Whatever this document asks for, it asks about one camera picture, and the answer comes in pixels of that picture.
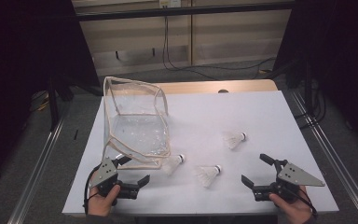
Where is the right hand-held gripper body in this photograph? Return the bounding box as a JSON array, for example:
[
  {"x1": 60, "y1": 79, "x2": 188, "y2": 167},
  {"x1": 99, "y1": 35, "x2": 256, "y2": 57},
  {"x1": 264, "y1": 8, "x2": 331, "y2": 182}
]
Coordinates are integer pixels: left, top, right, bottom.
[{"x1": 252, "y1": 158, "x2": 326, "y2": 203}]

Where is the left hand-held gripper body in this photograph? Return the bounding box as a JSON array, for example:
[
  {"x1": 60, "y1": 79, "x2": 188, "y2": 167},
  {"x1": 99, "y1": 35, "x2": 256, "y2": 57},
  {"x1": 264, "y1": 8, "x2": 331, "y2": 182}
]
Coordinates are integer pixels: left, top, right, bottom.
[{"x1": 88, "y1": 156, "x2": 139, "y2": 207}]

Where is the clear plastic bag beige trim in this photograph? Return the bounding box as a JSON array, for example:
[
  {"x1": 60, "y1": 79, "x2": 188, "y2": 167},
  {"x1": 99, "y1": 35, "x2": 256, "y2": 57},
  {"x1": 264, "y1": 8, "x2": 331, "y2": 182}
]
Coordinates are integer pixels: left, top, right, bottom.
[{"x1": 101, "y1": 76, "x2": 172, "y2": 171}]

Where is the white shuttlecock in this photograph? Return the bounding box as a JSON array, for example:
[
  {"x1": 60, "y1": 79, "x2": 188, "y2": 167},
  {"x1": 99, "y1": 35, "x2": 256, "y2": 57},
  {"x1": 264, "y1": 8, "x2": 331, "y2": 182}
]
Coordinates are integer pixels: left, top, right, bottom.
[
  {"x1": 194, "y1": 163, "x2": 223, "y2": 189},
  {"x1": 223, "y1": 131, "x2": 248, "y2": 150},
  {"x1": 160, "y1": 153, "x2": 186, "y2": 176}
]

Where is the person's left hand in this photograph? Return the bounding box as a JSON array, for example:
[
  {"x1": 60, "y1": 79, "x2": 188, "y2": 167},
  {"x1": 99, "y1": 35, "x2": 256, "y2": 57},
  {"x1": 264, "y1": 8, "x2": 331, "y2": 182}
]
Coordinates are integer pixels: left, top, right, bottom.
[{"x1": 87, "y1": 184, "x2": 122, "y2": 217}]

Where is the person's right hand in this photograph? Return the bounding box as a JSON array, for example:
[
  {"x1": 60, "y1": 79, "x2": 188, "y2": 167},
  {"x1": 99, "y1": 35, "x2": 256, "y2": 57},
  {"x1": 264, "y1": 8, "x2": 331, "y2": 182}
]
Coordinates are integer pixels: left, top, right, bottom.
[{"x1": 268, "y1": 186, "x2": 318, "y2": 224}]

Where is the white table sheet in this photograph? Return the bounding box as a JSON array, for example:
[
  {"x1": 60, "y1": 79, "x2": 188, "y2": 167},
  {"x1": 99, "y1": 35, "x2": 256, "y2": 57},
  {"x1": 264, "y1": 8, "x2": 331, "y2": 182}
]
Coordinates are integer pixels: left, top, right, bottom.
[{"x1": 62, "y1": 90, "x2": 339, "y2": 217}]

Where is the light wooden cabinet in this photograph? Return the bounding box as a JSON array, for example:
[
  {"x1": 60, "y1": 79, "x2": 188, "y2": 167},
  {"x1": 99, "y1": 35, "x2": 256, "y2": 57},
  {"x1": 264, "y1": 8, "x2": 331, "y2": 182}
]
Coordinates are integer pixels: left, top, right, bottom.
[{"x1": 71, "y1": 0, "x2": 293, "y2": 77}]

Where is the black curtain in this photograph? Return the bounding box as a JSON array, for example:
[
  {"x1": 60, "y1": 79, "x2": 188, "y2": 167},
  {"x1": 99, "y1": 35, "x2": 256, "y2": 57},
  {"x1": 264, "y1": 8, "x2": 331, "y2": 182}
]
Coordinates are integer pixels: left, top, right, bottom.
[
  {"x1": 0, "y1": 0, "x2": 101, "y2": 190},
  {"x1": 273, "y1": 0, "x2": 358, "y2": 157}
]

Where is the black horizontal bar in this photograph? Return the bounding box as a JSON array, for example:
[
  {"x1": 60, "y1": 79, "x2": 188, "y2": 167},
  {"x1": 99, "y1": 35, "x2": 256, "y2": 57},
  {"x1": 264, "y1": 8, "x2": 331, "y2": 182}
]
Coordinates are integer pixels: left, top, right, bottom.
[{"x1": 74, "y1": 1, "x2": 296, "y2": 22}]

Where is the left hand-held gripper cable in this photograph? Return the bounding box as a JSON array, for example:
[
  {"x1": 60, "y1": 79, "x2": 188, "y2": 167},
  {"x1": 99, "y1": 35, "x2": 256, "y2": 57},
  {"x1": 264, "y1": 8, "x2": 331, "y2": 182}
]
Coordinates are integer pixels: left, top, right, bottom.
[{"x1": 83, "y1": 164, "x2": 103, "y2": 216}]

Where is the hand-held gripper cable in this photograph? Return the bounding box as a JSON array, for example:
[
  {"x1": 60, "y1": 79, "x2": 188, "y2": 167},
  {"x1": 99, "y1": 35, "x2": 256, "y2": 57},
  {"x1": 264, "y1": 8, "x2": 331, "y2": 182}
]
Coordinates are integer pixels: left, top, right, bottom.
[
  {"x1": 293, "y1": 186, "x2": 320, "y2": 218},
  {"x1": 83, "y1": 164, "x2": 103, "y2": 216}
]

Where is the right hand-held gripper cable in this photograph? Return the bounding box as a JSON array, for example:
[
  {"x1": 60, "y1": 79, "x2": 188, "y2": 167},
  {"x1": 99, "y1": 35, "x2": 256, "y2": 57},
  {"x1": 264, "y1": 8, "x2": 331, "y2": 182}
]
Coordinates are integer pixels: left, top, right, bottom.
[{"x1": 293, "y1": 186, "x2": 320, "y2": 218}]

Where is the metal floor rail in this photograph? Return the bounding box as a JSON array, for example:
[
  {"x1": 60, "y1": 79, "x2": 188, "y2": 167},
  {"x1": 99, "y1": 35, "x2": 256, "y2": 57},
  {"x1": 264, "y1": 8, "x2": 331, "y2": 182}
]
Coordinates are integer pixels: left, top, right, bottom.
[
  {"x1": 290, "y1": 90, "x2": 358, "y2": 224},
  {"x1": 7, "y1": 108, "x2": 68, "y2": 224}
]

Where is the black floor cable bundle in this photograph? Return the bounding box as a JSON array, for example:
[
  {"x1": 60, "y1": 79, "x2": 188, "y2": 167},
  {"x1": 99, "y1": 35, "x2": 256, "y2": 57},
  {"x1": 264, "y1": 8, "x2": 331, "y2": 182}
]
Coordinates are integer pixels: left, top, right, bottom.
[{"x1": 295, "y1": 80, "x2": 327, "y2": 130}]

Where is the black stand post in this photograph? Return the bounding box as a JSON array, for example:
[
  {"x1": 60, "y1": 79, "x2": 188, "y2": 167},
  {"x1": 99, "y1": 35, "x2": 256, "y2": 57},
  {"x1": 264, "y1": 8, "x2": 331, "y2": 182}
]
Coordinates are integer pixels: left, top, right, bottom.
[
  {"x1": 48, "y1": 74, "x2": 60, "y2": 130},
  {"x1": 302, "y1": 55, "x2": 315, "y2": 116}
]

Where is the black hanging cable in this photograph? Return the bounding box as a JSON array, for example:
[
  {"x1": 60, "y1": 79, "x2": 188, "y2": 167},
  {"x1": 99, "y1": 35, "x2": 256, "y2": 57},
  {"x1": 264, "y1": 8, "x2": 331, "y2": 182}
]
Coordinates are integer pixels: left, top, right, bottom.
[
  {"x1": 165, "y1": 15, "x2": 278, "y2": 72},
  {"x1": 161, "y1": 15, "x2": 218, "y2": 81}
]

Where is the white wall outlet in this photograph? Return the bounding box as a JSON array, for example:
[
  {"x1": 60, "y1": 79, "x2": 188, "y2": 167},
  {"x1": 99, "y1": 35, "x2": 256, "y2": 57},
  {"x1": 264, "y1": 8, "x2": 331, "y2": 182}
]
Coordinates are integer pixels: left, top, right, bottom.
[{"x1": 158, "y1": 0, "x2": 182, "y2": 8}]

